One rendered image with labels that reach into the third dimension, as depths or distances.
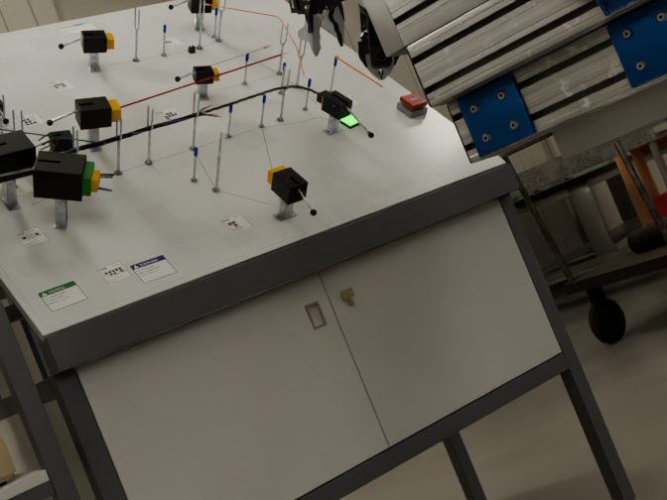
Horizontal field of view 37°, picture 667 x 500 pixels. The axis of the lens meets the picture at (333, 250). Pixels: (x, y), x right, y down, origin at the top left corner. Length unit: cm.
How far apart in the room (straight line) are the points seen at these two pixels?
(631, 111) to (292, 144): 109
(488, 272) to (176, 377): 81
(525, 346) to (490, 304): 13
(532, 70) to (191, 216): 93
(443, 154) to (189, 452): 95
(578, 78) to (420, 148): 110
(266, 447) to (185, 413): 18
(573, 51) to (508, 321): 112
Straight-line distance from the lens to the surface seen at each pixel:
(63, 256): 196
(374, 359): 211
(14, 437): 225
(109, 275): 192
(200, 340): 193
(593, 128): 143
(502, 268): 237
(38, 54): 260
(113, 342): 183
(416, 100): 251
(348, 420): 206
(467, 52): 135
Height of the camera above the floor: 77
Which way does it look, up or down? 1 degrees up
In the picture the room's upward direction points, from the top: 22 degrees counter-clockwise
